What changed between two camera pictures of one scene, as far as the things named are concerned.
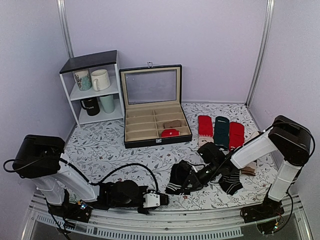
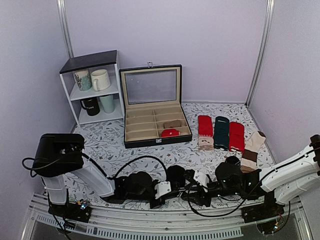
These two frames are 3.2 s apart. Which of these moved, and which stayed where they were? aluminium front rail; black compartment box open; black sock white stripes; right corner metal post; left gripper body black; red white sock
Moved: black sock white stripes; left gripper body black
Stayed: red white sock; right corner metal post; black compartment box open; aluminium front rail
